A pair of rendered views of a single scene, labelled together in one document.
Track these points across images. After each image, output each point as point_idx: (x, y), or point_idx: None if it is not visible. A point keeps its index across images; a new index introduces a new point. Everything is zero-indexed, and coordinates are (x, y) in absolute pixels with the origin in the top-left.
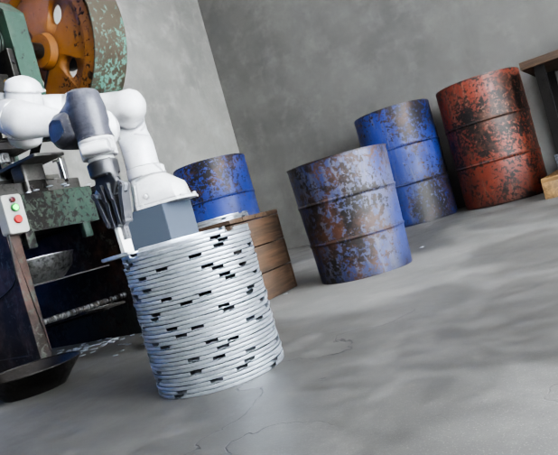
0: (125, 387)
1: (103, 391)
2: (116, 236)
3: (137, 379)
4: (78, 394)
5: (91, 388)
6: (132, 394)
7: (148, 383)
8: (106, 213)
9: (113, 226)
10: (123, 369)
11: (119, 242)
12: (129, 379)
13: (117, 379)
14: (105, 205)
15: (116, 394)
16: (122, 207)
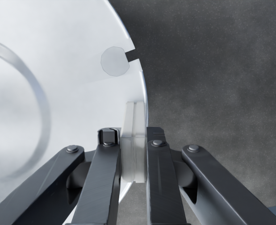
0: (186, 34)
1: (223, 25)
2: (162, 135)
3: (193, 64)
4: (274, 17)
5: (270, 41)
6: (135, 3)
7: (150, 45)
8: (211, 200)
9: (153, 145)
10: None
11: (136, 114)
12: (214, 67)
13: (245, 72)
14: (185, 217)
15: (171, 7)
16: (30, 185)
